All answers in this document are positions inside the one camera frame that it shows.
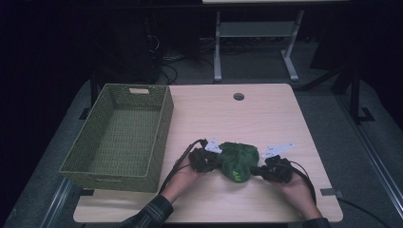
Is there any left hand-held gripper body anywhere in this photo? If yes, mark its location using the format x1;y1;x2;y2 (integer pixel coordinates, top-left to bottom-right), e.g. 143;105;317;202
188;137;223;174

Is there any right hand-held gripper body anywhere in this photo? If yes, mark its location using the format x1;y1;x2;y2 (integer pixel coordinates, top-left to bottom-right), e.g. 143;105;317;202
260;142;296;185

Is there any green woven basket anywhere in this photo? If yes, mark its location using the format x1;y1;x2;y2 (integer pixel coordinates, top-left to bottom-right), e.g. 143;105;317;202
59;83;175;193

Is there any person's left hand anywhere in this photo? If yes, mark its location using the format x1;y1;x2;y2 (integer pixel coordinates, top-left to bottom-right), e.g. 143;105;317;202
163;158;207;204

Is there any person's right hand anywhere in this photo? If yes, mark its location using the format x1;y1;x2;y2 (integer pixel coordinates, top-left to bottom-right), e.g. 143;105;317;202
278;175;323;220

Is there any grey tape tab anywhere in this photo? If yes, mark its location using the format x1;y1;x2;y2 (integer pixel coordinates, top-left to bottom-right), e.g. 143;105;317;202
319;187;344;199

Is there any black metal stand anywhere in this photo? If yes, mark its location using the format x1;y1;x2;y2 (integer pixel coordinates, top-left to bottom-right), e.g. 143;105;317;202
347;66;376;125
78;71;100;122

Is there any dark cabinet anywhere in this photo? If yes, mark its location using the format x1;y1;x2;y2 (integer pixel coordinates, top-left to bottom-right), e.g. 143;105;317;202
94;12;162;86

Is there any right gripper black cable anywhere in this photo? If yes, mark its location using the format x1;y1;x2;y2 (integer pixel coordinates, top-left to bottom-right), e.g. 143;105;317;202
288;160;318;204

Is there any tangle of black cables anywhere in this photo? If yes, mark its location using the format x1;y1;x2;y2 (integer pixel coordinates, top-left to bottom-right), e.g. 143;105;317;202
160;54;188;86

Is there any black floor cable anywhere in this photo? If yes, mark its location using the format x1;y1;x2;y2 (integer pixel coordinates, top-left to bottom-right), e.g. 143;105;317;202
336;197;393;228

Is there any metal floor rail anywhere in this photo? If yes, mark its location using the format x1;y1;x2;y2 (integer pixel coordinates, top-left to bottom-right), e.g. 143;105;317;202
335;94;403;220
40;178;73;228

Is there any white metal table frame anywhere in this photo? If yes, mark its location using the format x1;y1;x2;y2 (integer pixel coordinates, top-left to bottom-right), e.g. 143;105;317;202
213;9;306;84

